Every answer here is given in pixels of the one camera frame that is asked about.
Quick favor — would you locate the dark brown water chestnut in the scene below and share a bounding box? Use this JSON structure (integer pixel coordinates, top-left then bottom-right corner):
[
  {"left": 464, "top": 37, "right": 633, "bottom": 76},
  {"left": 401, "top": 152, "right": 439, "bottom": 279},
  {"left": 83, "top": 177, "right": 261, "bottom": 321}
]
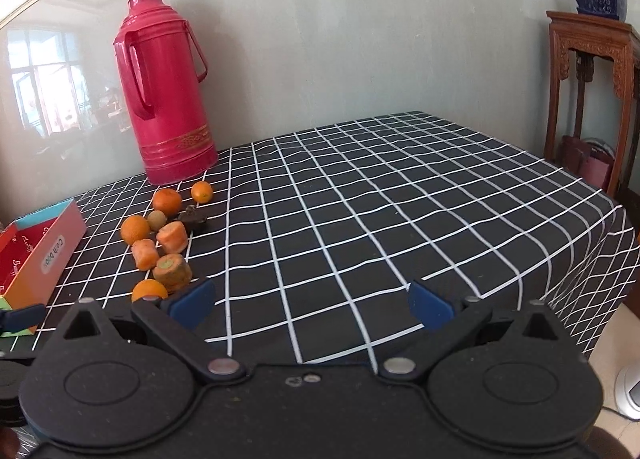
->
[{"left": 178, "top": 204, "right": 207, "bottom": 234}]

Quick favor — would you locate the orange tangerine near gripper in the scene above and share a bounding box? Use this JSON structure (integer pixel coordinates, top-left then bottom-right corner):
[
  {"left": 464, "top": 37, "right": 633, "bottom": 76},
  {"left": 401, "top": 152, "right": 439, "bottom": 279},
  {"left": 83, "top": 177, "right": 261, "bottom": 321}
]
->
[{"left": 131, "top": 279, "right": 168, "bottom": 303}]

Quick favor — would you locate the carrot piece with top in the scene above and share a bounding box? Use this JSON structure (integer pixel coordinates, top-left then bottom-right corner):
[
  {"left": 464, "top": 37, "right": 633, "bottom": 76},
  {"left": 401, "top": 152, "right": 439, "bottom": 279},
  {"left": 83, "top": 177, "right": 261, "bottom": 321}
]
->
[{"left": 152, "top": 253, "right": 193, "bottom": 293}]

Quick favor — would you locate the red cardboard box tray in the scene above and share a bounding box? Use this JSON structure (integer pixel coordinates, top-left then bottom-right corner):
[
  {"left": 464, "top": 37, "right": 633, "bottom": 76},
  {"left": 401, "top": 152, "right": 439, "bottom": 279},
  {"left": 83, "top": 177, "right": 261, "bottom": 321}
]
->
[{"left": 1, "top": 199, "right": 86, "bottom": 313}]

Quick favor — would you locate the carrot piece left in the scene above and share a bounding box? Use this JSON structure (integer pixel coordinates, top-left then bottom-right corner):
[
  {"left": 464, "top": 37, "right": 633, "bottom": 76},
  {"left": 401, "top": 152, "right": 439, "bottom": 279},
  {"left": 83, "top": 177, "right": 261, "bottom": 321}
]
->
[{"left": 131, "top": 239, "right": 160, "bottom": 271}]

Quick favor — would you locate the carrot piece upper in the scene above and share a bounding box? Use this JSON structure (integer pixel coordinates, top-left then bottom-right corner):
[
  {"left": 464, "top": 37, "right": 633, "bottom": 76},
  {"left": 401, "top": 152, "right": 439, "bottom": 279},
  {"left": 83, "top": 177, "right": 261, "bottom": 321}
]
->
[{"left": 156, "top": 220, "right": 189, "bottom": 254}]

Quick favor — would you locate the orange tangerine left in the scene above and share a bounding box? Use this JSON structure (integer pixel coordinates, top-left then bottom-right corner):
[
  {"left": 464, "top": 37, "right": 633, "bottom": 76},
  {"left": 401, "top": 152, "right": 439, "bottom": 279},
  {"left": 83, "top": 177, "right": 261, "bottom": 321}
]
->
[{"left": 120, "top": 215, "right": 151, "bottom": 245}]

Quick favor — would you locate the small yellowish round fruit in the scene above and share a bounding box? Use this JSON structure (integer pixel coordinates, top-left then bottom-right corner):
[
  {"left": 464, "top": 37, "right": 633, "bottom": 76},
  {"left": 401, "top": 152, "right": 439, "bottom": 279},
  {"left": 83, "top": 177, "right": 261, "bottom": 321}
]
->
[{"left": 146, "top": 210, "right": 168, "bottom": 233}]

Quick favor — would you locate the orange tangerine upper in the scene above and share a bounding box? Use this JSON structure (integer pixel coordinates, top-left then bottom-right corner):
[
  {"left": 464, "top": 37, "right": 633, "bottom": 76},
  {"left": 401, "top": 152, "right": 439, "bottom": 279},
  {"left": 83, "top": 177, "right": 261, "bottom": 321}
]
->
[{"left": 152, "top": 188, "right": 182, "bottom": 218}]

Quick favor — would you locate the orange tangerine far right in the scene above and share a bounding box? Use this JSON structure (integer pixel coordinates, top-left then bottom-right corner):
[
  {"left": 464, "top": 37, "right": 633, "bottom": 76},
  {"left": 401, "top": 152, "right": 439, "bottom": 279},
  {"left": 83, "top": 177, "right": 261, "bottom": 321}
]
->
[{"left": 191, "top": 180, "right": 214, "bottom": 204}]

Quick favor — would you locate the black white checkered tablecloth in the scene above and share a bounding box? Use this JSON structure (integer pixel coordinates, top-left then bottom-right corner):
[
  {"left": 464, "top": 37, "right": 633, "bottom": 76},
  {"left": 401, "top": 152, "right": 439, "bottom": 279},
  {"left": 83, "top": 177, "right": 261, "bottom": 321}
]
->
[{"left": 0, "top": 110, "right": 640, "bottom": 371}]

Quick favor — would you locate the white electric appliance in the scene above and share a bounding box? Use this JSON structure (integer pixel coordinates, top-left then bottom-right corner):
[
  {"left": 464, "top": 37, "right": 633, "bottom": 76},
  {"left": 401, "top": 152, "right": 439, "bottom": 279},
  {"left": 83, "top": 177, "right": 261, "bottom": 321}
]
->
[{"left": 614, "top": 361, "right": 640, "bottom": 421}]

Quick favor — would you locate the dark red bag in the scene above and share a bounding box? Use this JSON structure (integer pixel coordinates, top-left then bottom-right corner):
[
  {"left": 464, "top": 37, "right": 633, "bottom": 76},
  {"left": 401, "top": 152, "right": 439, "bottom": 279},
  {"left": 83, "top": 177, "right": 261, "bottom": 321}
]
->
[{"left": 559, "top": 136, "right": 615, "bottom": 190}]

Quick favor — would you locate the red thermos flask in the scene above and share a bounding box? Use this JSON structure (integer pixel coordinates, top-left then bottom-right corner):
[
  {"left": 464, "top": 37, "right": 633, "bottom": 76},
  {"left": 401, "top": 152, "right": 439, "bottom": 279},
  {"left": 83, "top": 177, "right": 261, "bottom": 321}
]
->
[{"left": 113, "top": 0, "right": 218, "bottom": 186}]

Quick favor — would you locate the carved wooden side table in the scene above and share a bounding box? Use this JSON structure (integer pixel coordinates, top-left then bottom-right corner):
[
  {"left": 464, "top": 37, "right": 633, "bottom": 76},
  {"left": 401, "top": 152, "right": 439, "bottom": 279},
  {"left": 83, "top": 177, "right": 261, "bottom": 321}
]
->
[{"left": 542, "top": 10, "right": 640, "bottom": 200}]

